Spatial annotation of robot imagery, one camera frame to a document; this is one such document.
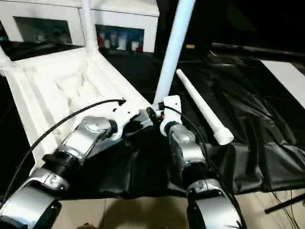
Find white plastic table top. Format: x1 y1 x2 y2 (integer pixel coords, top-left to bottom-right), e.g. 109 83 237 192
0 47 155 172

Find black table mat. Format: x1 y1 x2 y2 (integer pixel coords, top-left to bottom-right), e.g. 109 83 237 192
0 40 305 198

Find white glass-door cabinet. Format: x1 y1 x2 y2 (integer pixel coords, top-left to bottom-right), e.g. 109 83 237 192
0 0 160 53

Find long black bar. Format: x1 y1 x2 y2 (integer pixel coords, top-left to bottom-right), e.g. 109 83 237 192
212 42 305 58

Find white flat panel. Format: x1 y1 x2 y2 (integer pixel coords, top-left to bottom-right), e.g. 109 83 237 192
259 60 305 109

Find thin black floor rod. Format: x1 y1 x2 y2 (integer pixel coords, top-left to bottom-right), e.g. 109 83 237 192
264 192 305 214

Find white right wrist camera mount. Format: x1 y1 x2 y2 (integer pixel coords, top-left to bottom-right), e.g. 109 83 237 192
158 94 183 136

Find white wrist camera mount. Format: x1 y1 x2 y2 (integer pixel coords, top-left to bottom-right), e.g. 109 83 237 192
111 100 141 141
158 94 183 136

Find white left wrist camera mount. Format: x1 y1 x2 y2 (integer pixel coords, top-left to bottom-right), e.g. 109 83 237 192
111 100 141 141

